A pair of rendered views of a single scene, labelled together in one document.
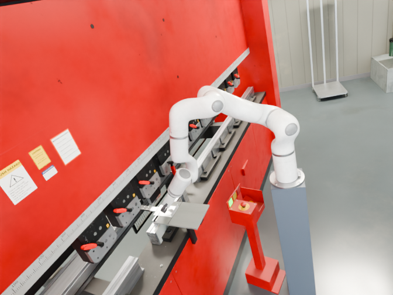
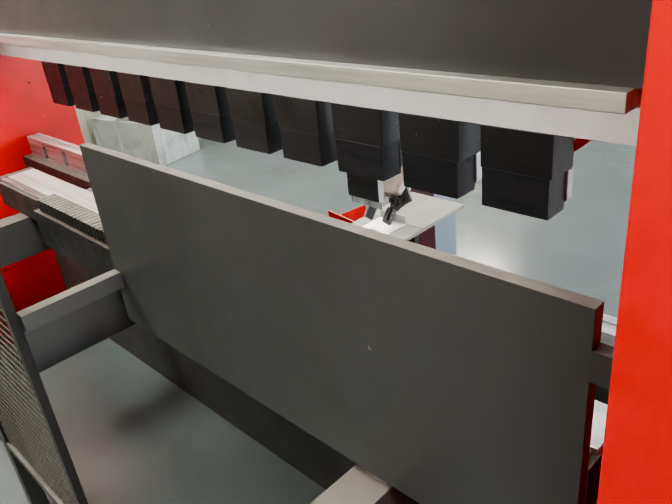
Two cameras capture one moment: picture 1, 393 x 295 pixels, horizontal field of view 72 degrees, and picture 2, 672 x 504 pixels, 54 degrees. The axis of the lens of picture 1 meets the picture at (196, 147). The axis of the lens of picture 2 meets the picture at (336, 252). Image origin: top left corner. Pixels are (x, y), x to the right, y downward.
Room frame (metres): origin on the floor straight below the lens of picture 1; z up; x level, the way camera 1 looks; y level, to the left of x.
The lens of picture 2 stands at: (1.00, 1.76, 1.71)
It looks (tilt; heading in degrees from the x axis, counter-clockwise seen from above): 27 degrees down; 285
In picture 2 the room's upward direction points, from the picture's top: 6 degrees counter-clockwise
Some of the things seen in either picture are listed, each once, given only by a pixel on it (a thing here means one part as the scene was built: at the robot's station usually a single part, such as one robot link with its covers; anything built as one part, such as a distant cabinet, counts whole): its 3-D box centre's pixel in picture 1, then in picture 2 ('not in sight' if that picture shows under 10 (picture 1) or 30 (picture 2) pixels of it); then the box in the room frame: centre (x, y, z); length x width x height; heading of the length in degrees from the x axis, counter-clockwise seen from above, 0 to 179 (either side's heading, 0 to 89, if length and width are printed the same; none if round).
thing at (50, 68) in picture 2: (232, 78); (65, 81); (2.62, -0.54, 1.26); 0.15 x 0.09 x 0.17; 148
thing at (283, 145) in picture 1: (283, 133); not in sight; (1.20, -0.44, 1.30); 0.19 x 0.12 x 0.24; 5
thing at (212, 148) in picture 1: (229, 123); (125, 175); (2.36, -0.37, 0.92); 1.68 x 0.06 x 0.10; 148
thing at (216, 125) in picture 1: (200, 130); (28, 233); (2.63, -0.09, 0.81); 0.64 x 0.08 x 0.14; 58
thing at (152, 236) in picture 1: (169, 213); not in sight; (1.34, 0.28, 0.92); 0.39 x 0.06 x 0.10; 148
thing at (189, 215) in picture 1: (182, 214); (407, 216); (1.21, 0.18, 1.00); 0.26 x 0.18 x 0.01; 58
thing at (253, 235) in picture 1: (255, 242); not in sight; (1.40, -0.20, 0.39); 0.06 x 0.06 x 0.54; 49
